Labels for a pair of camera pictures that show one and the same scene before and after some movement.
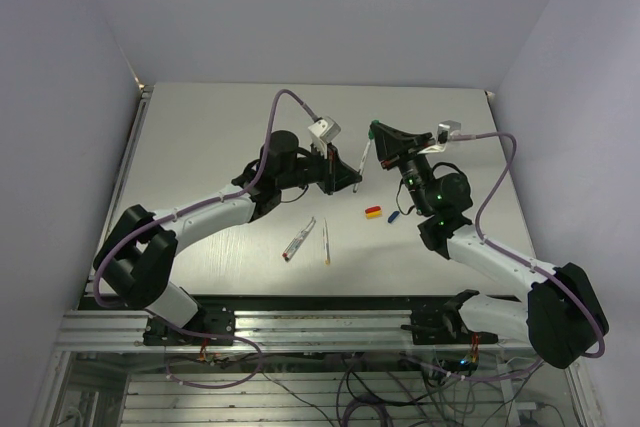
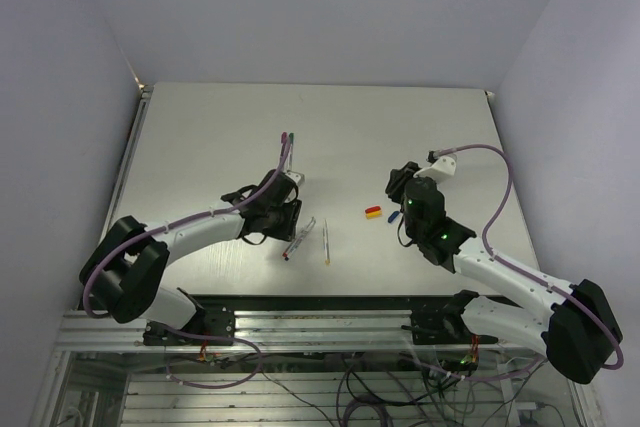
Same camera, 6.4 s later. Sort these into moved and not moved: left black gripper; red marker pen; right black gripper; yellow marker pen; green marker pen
Moved: green marker pen; left black gripper; right black gripper
Not moved: yellow marker pen; red marker pen
